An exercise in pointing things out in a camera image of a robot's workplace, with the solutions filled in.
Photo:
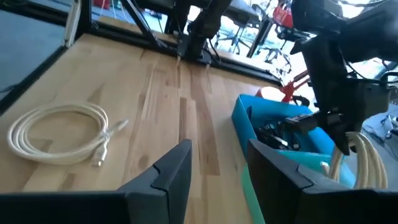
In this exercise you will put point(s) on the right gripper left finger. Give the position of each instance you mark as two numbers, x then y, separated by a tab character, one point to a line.
161	199

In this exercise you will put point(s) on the teal plastic bin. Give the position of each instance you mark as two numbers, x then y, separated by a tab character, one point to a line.
252	199

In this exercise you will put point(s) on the silver metal bracket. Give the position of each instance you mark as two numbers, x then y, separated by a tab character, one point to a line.
73	21

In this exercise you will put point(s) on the grey side table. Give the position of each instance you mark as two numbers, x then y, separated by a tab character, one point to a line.
242	7

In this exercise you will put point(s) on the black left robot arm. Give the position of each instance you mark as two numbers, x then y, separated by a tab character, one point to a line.
367	31

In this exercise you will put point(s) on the blue plastic bin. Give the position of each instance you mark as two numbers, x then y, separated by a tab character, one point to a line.
267	109

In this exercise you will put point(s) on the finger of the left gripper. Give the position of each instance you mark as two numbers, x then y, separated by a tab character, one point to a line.
340	137
354	144

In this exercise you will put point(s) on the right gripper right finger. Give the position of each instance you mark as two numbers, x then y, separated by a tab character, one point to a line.
273	193

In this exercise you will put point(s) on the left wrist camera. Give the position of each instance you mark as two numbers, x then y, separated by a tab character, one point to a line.
300	121

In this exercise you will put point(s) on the red container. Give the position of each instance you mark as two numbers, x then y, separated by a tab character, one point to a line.
283	15

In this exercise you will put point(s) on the red desk lamp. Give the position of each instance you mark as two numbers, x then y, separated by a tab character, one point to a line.
289	88

